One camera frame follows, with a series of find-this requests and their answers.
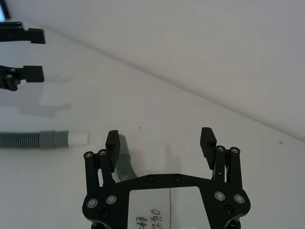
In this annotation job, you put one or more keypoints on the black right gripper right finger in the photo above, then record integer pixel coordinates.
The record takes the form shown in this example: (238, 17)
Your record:
(207, 148)

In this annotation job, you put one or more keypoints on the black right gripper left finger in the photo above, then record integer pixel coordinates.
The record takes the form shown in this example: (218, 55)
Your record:
(112, 152)

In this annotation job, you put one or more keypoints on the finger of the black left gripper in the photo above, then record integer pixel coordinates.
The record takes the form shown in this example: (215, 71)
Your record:
(35, 35)
(33, 74)

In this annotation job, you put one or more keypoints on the dark grey post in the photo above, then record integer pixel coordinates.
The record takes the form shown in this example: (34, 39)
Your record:
(3, 8)

